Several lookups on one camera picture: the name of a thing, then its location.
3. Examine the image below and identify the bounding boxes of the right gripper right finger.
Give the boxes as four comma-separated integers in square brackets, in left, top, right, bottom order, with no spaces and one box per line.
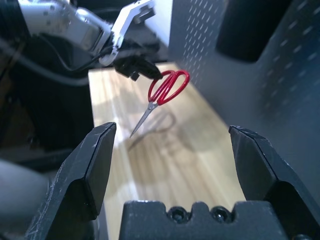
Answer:
[228,124,320,240]

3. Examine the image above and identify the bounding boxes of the dark grey pegboard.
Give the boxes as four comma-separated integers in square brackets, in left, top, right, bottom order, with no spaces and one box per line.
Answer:
[168,0,320,186]

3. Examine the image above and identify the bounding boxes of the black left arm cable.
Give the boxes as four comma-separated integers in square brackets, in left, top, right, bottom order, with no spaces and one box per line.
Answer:
[42,34,106,74]

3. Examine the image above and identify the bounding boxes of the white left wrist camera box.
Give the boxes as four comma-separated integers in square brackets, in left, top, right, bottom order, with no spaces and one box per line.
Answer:
[98,0,157,67]

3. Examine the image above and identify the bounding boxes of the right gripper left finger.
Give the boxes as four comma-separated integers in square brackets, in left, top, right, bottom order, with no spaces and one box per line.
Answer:
[24,121,118,240]

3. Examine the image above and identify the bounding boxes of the red handle scissors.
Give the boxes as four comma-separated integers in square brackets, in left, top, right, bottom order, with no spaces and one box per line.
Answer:
[129,69,190,139]

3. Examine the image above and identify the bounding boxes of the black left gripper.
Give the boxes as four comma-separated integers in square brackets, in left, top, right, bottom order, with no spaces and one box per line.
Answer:
[113,56,163,82]

